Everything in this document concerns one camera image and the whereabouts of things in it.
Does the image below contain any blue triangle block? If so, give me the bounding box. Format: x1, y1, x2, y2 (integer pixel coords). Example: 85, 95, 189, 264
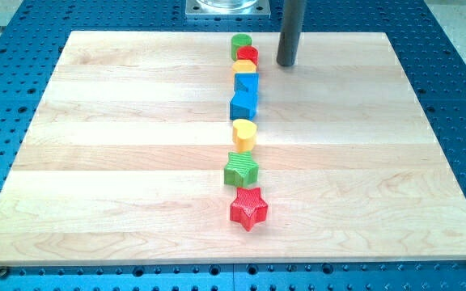
234, 73, 259, 93

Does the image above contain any yellow hexagon block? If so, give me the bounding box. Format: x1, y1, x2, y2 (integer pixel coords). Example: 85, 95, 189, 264
231, 60, 257, 78

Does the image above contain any yellow heart block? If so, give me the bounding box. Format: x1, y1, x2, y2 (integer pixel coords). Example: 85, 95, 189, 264
232, 119, 257, 153

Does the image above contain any green star block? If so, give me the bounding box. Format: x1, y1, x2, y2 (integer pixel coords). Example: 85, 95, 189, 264
223, 151, 259, 188

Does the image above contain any blue cube block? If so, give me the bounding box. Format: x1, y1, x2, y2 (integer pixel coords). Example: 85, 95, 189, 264
229, 91, 258, 120

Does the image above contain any red star block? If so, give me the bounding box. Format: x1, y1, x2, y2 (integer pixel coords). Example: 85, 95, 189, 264
230, 188, 269, 232

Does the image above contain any red cylinder block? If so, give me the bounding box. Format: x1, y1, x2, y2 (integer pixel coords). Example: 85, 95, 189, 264
236, 45, 259, 65

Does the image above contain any green cylinder block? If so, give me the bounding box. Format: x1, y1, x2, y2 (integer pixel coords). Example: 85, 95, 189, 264
231, 33, 252, 61

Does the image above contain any light wooden board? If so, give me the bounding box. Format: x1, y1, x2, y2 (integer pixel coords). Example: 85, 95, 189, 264
0, 32, 466, 266

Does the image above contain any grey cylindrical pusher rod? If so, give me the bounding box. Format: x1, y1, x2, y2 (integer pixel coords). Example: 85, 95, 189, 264
276, 0, 306, 67

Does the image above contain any blue perforated table plate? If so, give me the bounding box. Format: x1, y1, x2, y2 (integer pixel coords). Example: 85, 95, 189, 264
0, 1, 466, 290

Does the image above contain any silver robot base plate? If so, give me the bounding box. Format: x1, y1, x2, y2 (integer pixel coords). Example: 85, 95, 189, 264
184, 0, 271, 18

